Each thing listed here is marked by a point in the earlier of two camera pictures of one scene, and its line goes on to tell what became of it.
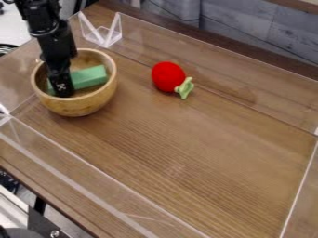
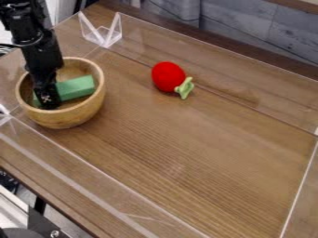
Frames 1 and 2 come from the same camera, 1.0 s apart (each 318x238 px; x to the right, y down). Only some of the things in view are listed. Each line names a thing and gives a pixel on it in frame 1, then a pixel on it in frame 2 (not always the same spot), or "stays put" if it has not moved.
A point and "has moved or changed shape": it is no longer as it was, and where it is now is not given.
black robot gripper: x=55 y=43 → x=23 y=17
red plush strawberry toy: x=168 y=77 stays put
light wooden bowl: x=90 y=101 has moved or changed shape
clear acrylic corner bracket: x=106 y=36 stays put
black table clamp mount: x=40 y=226 stays put
